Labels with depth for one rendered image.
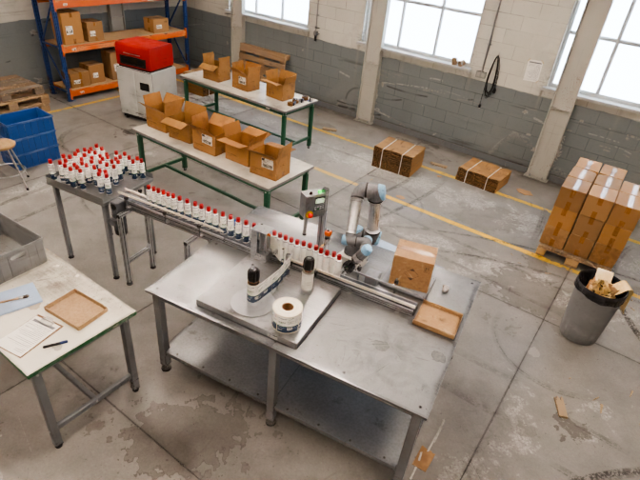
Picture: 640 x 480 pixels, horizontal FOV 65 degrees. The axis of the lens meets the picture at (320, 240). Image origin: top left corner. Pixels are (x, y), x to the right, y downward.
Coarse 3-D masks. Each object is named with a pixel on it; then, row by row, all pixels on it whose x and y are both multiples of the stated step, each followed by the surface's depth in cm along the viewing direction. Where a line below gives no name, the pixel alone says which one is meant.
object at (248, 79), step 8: (232, 64) 761; (240, 64) 774; (248, 64) 778; (256, 64) 768; (232, 72) 765; (240, 72) 751; (248, 72) 746; (256, 72) 760; (232, 80) 771; (240, 80) 760; (248, 80) 753; (256, 80) 766; (240, 88) 767; (248, 88) 759; (256, 88) 773
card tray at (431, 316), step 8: (424, 304) 369; (432, 304) 366; (424, 312) 361; (432, 312) 362; (440, 312) 363; (448, 312) 363; (456, 312) 360; (416, 320) 353; (424, 320) 354; (432, 320) 355; (440, 320) 356; (448, 320) 356; (456, 320) 357; (424, 328) 348; (432, 328) 344; (440, 328) 349; (448, 328) 350; (456, 328) 350; (448, 336) 341
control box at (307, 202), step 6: (306, 192) 362; (312, 192) 363; (324, 192) 364; (300, 198) 366; (306, 198) 358; (312, 198) 360; (300, 204) 368; (306, 204) 361; (312, 204) 363; (318, 204) 365; (324, 204) 368; (300, 210) 371; (306, 210) 363; (312, 210) 366; (318, 210) 369; (324, 210) 371; (306, 216) 366; (312, 216) 369
